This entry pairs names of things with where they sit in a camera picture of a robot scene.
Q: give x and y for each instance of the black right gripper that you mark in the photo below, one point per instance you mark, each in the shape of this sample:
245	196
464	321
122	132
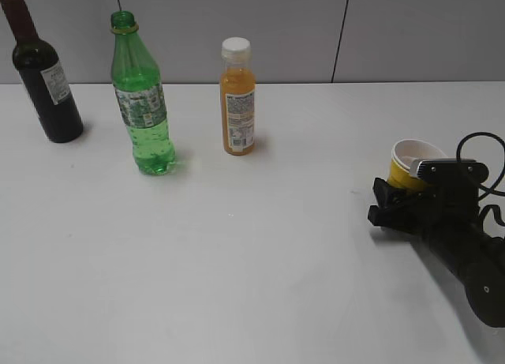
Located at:
420	212

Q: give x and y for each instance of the yellow paper cup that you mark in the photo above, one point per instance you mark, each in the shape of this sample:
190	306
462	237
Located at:
403	154

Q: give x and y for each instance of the green sprite bottle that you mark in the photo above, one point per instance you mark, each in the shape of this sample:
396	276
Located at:
139	91

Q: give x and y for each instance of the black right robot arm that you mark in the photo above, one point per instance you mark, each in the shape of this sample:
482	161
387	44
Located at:
476	259

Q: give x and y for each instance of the orange juice bottle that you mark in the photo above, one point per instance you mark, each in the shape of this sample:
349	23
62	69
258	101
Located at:
237	97

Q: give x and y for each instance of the dark red wine bottle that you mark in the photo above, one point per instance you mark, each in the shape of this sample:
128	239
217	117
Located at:
42	75

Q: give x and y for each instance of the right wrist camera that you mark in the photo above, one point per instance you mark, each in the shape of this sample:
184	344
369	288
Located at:
449	172

